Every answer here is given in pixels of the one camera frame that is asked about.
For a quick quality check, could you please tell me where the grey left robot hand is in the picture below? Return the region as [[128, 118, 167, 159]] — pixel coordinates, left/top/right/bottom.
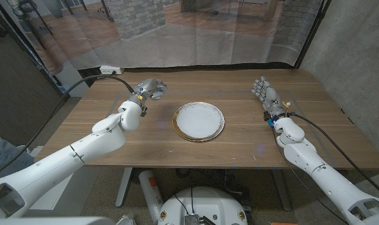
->
[[129, 77, 169, 109]]

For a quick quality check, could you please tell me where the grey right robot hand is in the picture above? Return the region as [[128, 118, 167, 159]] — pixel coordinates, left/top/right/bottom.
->
[[251, 76, 287, 119]]

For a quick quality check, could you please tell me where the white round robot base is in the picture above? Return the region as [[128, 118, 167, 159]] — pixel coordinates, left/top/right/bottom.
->
[[157, 186, 249, 225]]

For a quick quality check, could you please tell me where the white gold-rimmed paper plate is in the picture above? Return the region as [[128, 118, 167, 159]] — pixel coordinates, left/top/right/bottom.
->
[[172, 101, 225, 143]]

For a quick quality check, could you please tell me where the white power strip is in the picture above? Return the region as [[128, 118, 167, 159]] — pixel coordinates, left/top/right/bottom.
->
[[99, 65, 126, 76]]

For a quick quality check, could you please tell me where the white board panel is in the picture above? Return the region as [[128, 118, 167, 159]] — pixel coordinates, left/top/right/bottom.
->
[[54, 61, 91, 98]]

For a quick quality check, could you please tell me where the grey table leg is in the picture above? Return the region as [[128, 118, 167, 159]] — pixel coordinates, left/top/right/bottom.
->
[[115, 167, 134, 209], [272, 169, 292, 212]]

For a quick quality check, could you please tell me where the white cylinder with orange label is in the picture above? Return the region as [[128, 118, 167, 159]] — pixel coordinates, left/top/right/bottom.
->
[[138, 169, 164, 224]]

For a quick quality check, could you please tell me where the grey electronics box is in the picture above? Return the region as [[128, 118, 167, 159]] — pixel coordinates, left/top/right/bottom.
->
[[184, 214, 217, 225]]

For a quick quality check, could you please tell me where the person in blue jeans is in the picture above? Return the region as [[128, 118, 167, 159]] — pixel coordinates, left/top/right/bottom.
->
[[0, 129, 36, 181]]

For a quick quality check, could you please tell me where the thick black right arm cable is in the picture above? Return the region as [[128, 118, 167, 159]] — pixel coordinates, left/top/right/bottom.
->
[[287, 112, 379, 199]]

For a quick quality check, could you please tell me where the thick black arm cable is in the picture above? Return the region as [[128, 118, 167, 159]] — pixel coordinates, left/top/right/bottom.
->
[[287, 112, 379, 199], [0, 74, 136, 181]]

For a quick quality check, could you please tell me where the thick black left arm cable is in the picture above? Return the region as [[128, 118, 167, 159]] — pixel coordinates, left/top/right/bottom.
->
[[0, 74, 136, 181]]

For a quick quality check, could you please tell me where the black backdrop frame pole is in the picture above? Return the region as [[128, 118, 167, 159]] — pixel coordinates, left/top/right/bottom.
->
[[293, 0, 333, 69], [0, 0, 70, 101]]

